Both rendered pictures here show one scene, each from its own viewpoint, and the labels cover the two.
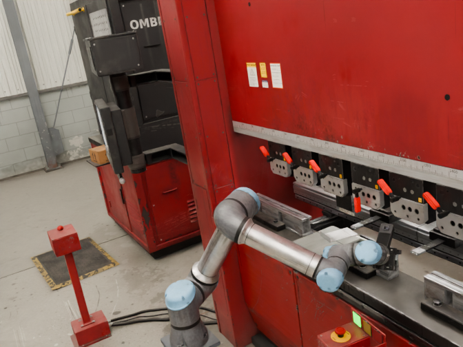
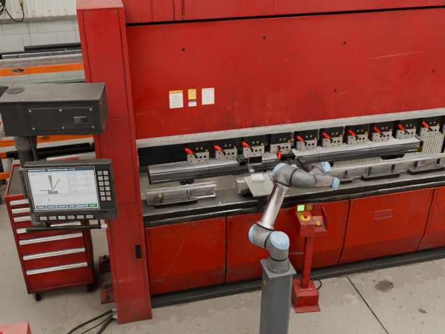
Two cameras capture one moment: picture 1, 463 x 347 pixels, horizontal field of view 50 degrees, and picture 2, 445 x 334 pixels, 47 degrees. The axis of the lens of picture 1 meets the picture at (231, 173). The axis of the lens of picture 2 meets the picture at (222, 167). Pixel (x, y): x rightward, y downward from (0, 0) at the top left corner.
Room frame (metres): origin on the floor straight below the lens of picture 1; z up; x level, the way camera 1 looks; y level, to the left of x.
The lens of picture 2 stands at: (1.48, 2.81, 2.89)
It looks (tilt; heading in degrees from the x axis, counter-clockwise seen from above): 29 degrees down; 282
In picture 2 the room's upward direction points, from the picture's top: straight up
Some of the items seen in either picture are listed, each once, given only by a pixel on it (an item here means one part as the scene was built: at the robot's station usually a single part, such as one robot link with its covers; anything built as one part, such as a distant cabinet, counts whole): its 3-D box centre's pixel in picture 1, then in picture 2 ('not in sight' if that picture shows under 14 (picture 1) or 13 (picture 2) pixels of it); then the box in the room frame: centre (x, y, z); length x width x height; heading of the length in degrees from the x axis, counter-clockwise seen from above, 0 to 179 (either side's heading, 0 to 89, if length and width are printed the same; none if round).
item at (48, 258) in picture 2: not in sight; (55, 231); (3.43, -0.12, 0.50); 0.50 x 0.50 x 1.00; 26
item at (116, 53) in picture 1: (124, 110); (65, 164); (2.85, 0.55, 1.53); 0.51 x 0.25 x 0.85; 16
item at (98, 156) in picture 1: (104, 153); not in sight; (3.99, 1.00, 1.04); 0.30 x 0.26 x 0.12; 27
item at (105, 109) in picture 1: (114, 133); (73, 187); (2.77, 0.62, 1.42); 0.45 x 0.12 x 0.36; 16
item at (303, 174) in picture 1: (309, 164); (224, 146); (2.13, -0.35, 1.26); 0.15 x 0.09 x 0.17; 26
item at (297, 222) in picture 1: (279, 213); (181, 193); (2.43, -0.22, 0.92); 0.50 x 0.06 x 0.10; 26
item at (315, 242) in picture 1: (320, 242); (260, 185); (1.87, -0.32, 1.00); 0.26 x 0.18 x 0.01; 116
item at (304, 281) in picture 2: not in sight; (306, 259); (1.49, -0.32, 0.39); 0.05 x 0.05 x 0.54; 19
